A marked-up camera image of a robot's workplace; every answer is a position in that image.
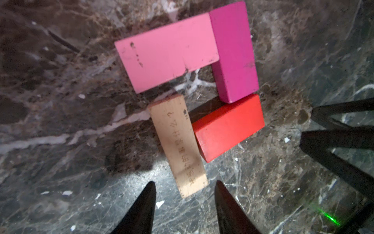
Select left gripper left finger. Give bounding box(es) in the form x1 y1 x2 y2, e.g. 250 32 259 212
111 181 156 234

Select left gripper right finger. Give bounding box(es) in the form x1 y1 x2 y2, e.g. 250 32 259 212
214 180 260 234

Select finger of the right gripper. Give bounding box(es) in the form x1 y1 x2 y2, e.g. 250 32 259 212
300 128 374 199
311 98 374 129

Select red block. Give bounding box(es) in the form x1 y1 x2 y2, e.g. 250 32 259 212
192 94 265 163

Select magenta block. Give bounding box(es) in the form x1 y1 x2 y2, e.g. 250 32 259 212
209 1 259 103

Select natural wood block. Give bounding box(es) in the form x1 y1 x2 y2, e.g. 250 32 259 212
148 94 208 199

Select light pink block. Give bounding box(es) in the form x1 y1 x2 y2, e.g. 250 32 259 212
115 13 219 94

